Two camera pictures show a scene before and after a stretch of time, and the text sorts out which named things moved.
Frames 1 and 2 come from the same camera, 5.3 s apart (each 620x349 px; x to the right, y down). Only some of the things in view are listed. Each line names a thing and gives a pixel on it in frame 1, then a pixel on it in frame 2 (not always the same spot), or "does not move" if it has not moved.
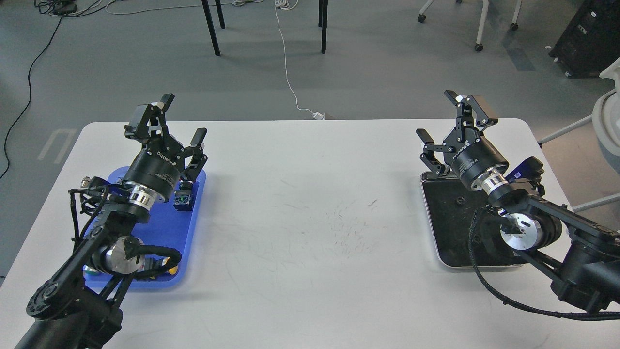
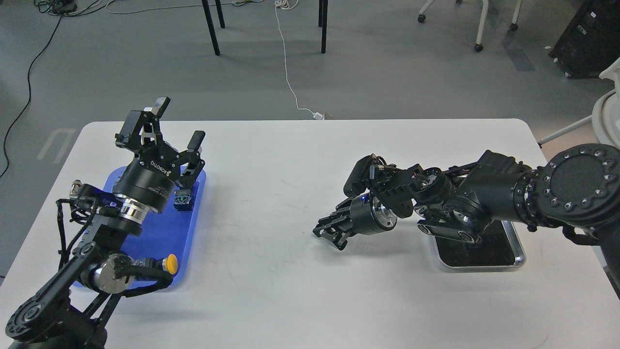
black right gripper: x=472 y=158 → x=367 y=215
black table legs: x=322 y=22 does not move
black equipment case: x=591 y=43 does not move
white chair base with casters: x=479 y=46 does not move
